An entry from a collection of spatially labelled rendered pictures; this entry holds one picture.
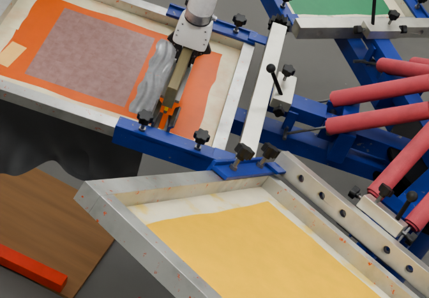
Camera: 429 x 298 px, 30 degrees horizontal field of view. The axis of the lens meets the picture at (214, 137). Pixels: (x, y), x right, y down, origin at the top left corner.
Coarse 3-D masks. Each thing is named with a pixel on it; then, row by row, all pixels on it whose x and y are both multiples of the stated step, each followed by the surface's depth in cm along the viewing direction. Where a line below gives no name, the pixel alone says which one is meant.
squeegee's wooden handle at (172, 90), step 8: (184, 48) 230; (184, 56) 228; (176, 64) 225; (184, 64) 225; (176, 72) 222; (184, 72) 227; (176, 80) 220; (168, 88) 218; (176, 88) 218; (168, 96) 220; (168, 104) 222
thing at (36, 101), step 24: (0, 0) 242; (96, 0) 258; (120, 0) 257; (0, 24) 239; (168, 24) 259; (240, 48) 260; (240, 72) 247; (0, 96) 219; (24, 96) 217; (48, 96) 219; (240, 96) 239; (72, 120) 219; (96, 120) 218; (216, 144) 223
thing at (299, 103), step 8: (296, 96) 238; (296, 104) 235; (304, 104) 236; (312, 104) 237; (320, 104) 238; (272, 112) 237; (304, 112) 235; (312, 112) 235; (320, 112) 236; (296, 120) 237; (304, 120) 237; (312, 120) 236; (320, 120) 235
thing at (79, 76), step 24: (48, 48) 238; (72, 48) 240; (0, 72) 226; (24, 72) 229; (48, 72) 231; (72, 72) 233; (96, 72) 236; (120, 72) 239; (72, 96) 227; (96, 96) 229; (120, 96) 232; (192, 96) 239; (192, 120) 232
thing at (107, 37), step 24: (48, 0) 253; (24, 24) 242; (48, 24) 245; (72, 24) 248; (96, 24) 251; (120, 24) 254; (96, 48) 243; (120, 48) 246; (144, 48) 249; (144, 72) 241; (192, 72) 247; (216, 72) 250
